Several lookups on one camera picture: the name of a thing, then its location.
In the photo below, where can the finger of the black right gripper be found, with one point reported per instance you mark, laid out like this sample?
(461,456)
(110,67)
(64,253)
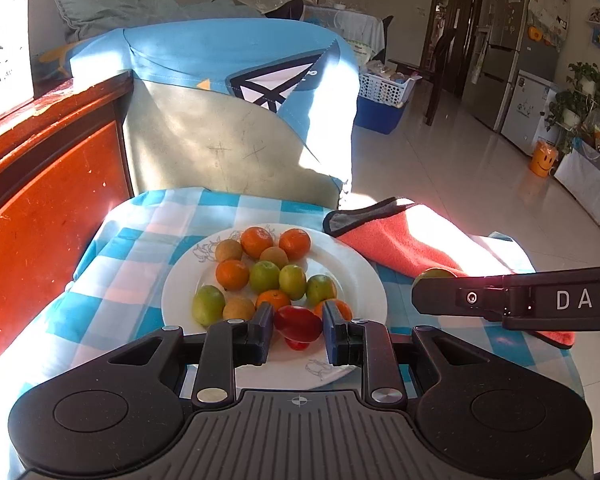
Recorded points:
(447,295)

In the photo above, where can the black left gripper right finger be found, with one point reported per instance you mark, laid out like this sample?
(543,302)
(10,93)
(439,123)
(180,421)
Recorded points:
(456,410)

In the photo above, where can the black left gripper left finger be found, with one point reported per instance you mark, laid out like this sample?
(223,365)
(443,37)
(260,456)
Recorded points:
(129,412)

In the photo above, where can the brown round fruit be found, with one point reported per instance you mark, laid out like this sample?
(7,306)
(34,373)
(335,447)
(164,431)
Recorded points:
(435,273)
(275,255)
(239,308)
(228,250)

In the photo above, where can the green jujube fruit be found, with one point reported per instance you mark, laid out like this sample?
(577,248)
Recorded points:
(208,305)

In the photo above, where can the green fruit bottom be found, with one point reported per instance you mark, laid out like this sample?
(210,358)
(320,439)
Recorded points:
(320,287)

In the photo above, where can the red cherry tomato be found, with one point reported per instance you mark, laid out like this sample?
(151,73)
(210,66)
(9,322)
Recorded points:
(296,345)
(298,324)

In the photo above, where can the green round fruit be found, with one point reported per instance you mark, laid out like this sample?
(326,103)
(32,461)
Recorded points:
(264,276)

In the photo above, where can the green yellow fruit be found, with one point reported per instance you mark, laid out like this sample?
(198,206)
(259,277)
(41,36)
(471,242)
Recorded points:
(292,281)

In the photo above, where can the small orange tangerine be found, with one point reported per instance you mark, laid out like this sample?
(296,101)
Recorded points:
(296,243)

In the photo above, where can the coral red towel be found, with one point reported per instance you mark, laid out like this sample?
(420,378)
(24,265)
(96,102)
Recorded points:
(411,239)

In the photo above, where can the white planter box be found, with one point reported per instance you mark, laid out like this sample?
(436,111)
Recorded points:
(579,174)

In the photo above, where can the blue checkered tablecloth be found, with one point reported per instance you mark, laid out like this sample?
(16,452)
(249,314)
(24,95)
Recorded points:
(115,297)

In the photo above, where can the orange smiley bin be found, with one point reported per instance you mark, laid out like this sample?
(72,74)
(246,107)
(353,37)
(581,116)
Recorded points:
(543,158)

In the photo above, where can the white floral plate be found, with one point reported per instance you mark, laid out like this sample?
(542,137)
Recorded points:
(357,285)

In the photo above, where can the white small fridge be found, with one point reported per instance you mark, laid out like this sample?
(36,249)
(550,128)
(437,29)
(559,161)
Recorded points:
(525,122)

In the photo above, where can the blue storage box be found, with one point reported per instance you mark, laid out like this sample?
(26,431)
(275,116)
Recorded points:
(377,117)

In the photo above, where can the green potted plant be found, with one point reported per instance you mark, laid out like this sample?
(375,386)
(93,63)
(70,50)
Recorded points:
(572,106)

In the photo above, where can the white plastic basket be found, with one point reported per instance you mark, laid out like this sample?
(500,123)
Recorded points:
(386,91)

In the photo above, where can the dark wooden chair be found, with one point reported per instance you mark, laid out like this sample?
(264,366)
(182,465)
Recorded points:
(436,75)

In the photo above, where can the silver refrigerator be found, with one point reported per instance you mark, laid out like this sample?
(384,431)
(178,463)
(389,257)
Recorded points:
(525,35)

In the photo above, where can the blue grey shark cushion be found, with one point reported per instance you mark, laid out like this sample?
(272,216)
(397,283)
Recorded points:
(238,105)

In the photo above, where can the grey green pillow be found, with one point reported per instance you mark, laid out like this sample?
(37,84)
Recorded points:
(85,19)

